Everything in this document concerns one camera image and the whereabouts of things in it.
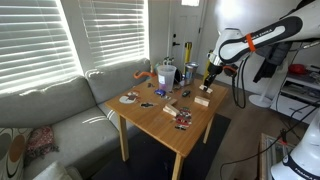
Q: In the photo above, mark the metal tumbler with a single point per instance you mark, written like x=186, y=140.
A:
x=190, y=73

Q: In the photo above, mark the red patterned cloth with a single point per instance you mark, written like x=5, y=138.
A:
x=40, y=143

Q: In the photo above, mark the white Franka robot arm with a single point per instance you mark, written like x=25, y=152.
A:
x=263, y=36

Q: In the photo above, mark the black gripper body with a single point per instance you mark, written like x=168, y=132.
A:
x=214, y=71

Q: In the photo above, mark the white cushion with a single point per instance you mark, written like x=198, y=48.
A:
x=55, y=171

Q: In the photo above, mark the yellow pole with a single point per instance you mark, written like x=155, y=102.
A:
x=206, y=71
x=188, y=53

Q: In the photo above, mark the dark rug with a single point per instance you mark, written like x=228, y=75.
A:
x=150, y=160

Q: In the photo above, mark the green toy race car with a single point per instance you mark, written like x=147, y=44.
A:
x=186, y=93

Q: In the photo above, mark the white stand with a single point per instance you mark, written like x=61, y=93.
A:
x=261, y=101

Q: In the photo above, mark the circle patterned cushion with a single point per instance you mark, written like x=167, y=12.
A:
x=11, y=153

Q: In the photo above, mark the wooden table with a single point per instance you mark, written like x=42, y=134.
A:
x=153, y=120

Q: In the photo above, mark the white shelf unit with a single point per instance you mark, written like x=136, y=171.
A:
x=300, y=100

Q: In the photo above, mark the orange plush toy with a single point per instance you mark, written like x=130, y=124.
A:
x=141, y=74

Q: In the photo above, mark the white door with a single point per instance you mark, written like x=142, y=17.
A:
x=186, y=26

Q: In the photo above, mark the clear plastic pitcher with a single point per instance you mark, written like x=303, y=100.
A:
x=166, y=78

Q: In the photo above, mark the small blue object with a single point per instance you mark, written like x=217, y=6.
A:
x=160, y=92

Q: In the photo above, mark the red object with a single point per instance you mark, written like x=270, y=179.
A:
x=297, y=69

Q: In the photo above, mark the round black white plate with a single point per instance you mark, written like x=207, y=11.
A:
x=126, y=99

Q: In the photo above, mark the grey sofa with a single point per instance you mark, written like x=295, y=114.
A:
x=66, y=133

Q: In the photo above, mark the grey white small object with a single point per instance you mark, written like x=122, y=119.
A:
x=168, y=61

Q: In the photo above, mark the white window blind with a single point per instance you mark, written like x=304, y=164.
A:
x=113, y=30
x=33, y=43

